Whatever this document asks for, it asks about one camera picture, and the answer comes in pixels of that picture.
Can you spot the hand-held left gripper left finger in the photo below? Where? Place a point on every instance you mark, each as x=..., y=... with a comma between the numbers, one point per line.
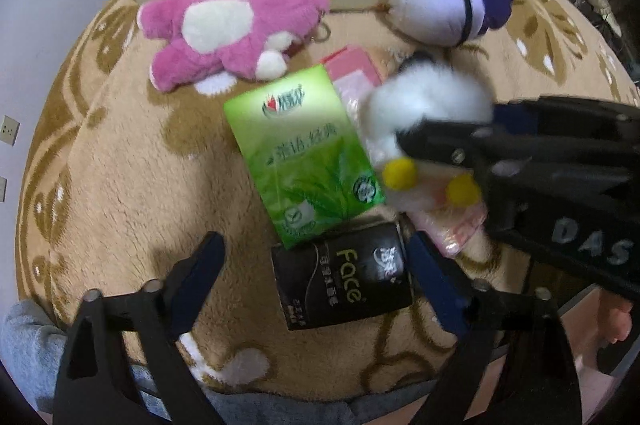
x=209, y=257

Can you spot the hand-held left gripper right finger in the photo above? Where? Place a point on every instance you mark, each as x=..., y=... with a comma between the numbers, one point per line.
x=425, y=265

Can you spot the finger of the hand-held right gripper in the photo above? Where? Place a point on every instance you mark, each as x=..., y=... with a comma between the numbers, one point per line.
x=440, y=142
x=550, y=112

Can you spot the white plush duck toy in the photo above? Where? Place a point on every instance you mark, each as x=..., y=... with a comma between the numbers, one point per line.
x=430, y=105

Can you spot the person's right hand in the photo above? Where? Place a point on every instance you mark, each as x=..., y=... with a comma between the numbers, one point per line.
x=617, y=317

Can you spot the pale pink tissue pack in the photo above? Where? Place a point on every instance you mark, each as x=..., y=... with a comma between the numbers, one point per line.
x=450, y=230

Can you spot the black tissue pack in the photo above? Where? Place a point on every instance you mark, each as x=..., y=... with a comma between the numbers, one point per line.
x=340, y=285

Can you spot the tan patterned fleece blanket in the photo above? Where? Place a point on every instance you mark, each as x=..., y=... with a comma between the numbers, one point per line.
x=150, y=175

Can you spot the green tissue pack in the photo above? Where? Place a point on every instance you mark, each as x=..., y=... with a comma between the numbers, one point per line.
x=295, y=155

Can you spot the purple white plush doll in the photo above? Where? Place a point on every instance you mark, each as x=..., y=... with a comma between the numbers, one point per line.
x=440, y=5

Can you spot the person's grey pants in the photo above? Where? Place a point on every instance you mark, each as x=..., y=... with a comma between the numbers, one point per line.
x=30, y=345

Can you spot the pink plush bear toy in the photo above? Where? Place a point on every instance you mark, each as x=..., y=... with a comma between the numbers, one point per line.
x=235, y=20

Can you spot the white wall socket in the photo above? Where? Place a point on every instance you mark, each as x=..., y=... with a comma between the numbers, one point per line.
x=8, y=130
x=2, y=188

